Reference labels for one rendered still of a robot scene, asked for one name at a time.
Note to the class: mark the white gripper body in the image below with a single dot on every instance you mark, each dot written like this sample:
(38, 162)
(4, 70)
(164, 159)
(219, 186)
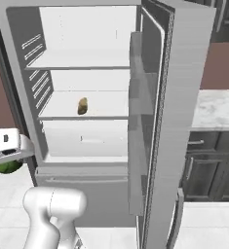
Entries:
(12, 146)

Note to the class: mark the dark grey drawer front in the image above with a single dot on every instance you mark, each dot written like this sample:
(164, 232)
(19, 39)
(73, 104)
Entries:
(211, 142)

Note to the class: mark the grey fridge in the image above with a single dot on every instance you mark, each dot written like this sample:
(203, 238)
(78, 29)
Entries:
(21, 26)

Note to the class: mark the grey freezer drawer front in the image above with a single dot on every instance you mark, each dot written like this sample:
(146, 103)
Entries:
(86, 194)

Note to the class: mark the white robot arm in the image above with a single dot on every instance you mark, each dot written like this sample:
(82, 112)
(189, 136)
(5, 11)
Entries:
(54, 207)

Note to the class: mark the green round object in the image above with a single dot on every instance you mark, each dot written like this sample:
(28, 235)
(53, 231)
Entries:
(8, 167)

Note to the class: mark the white fridge drawer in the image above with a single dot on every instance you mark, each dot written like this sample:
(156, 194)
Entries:
(64, 139)

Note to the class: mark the white fridge shelf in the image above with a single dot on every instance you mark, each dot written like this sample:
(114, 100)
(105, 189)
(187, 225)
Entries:
(103, 105)
(80, 60)

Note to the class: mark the grey fridge door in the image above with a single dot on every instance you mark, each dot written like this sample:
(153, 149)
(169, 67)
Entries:
(184, 97)

